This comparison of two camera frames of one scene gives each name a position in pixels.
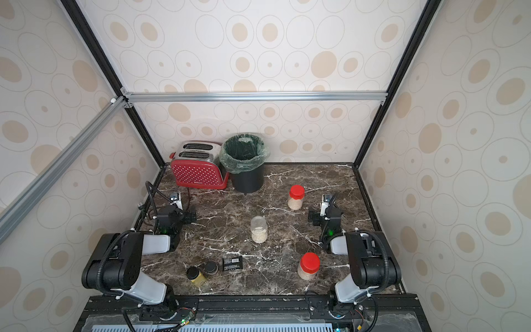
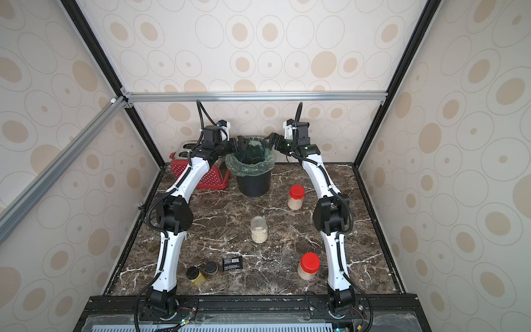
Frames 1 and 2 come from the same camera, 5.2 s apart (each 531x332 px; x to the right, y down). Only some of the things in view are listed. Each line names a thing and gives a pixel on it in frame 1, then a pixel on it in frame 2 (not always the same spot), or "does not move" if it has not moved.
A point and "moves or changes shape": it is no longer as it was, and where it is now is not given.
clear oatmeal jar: (258, 229) does not move
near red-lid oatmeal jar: (310, 264) does not move
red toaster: (198, 164) does not move
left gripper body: (184, 218) to (227, 147)
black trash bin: (249, 181) moves or changes shape
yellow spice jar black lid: (196, 277) does not move
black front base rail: (252, 313) does not move
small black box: (232, 263) does not move
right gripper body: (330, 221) to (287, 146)
